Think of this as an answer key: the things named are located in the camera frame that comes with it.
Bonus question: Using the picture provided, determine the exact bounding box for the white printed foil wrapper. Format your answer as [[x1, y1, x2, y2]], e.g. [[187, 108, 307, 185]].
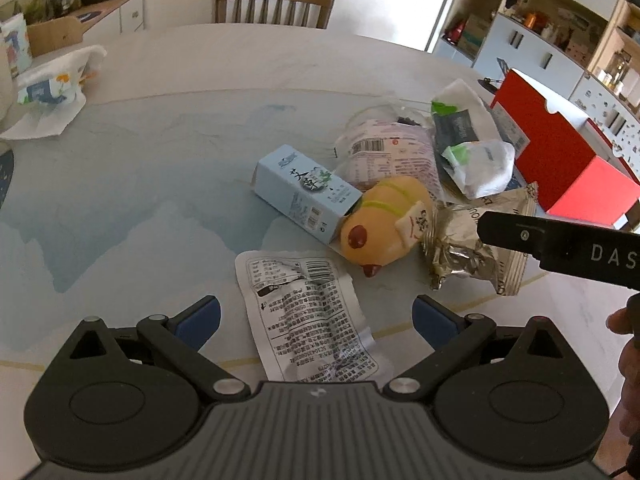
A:
[[235, 250, 379, 384]]

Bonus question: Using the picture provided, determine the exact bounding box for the yellow pig toy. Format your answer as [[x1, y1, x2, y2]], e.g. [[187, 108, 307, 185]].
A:
[[340, 176, 434, 279]]

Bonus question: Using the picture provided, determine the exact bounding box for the blue white printed bag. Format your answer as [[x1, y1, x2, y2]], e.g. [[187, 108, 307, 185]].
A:
[[0, 14, 33, 77]]

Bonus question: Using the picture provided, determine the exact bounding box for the light blue carton box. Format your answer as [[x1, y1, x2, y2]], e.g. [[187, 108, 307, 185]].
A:
[[251, 145, 364, 247]]

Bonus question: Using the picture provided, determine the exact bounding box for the brown cardboard box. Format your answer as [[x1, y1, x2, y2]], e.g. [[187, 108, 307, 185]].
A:
[[26, 16, 86, 57]]

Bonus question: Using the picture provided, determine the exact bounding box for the wooden wall shelf unit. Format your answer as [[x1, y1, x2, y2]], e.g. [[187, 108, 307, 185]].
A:
[[492, 0, 640, 111]]

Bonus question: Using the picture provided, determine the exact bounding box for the pink plastic bread package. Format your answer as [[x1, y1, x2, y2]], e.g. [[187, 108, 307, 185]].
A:
[[332, 110, 443, 197]]

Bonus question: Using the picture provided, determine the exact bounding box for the person's right hand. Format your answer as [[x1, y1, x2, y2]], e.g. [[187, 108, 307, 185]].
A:
[[606, 307, 640, 436]]

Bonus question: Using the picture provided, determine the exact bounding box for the marble-patterned desktop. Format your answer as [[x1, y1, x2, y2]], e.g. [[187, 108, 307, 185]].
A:
[[0, 24, 640, 396]]

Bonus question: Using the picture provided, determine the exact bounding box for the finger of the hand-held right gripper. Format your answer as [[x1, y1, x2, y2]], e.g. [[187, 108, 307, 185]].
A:
[[476, 211, 640, 291]]

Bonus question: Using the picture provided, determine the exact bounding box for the white sideboard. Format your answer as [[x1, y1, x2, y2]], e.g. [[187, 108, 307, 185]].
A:
[[75, 0, 147, 36]]

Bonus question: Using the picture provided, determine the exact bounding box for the beige foil snack bag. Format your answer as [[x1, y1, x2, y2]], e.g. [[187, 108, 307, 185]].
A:
[[422, 182, 540, 297]]

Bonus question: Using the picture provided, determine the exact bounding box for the white green-tab packet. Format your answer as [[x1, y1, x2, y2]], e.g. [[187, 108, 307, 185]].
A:
[[442, 139, 516, 200]]

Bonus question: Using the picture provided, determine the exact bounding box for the brown cardboard carton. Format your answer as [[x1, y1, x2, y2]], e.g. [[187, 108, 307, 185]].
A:
[[457, 14, 493, 58]]

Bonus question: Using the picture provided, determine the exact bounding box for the white and dark blue packet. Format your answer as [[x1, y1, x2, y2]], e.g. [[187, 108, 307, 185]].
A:
[[431, 79, 503, 162]]

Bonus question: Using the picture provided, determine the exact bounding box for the red cardboard box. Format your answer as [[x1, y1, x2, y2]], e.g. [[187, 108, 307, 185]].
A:
[[490, 69, 640, 227]]

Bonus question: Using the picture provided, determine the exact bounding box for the brown wooden chair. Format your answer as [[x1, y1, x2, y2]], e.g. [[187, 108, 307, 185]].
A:
[[215, 0, 335, 30]]

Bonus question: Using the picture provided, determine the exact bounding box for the printed tissue pack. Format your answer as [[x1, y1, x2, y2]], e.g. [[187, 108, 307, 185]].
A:
[[17, 45, 108, 107]]

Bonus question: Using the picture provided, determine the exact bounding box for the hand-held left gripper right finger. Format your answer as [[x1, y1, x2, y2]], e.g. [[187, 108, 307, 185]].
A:
[[384, 295, 586, 403]]

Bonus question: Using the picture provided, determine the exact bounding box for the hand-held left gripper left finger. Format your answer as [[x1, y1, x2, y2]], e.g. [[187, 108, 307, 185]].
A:
[[47, 296, 251, 403]]

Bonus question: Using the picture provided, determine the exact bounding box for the white cabinet row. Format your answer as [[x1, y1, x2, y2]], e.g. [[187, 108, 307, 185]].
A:
[[432, 10, 640, 181]]

